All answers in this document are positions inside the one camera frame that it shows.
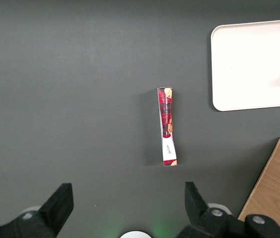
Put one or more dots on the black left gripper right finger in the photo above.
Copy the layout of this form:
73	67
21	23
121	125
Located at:
197	210

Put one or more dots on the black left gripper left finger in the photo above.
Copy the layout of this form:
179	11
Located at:
58	203

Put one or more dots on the red cookie box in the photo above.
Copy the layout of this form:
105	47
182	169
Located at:
167	124

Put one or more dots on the white rectangular tray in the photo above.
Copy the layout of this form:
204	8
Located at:
251	67

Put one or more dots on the light wooden board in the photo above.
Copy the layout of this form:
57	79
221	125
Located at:
276	181

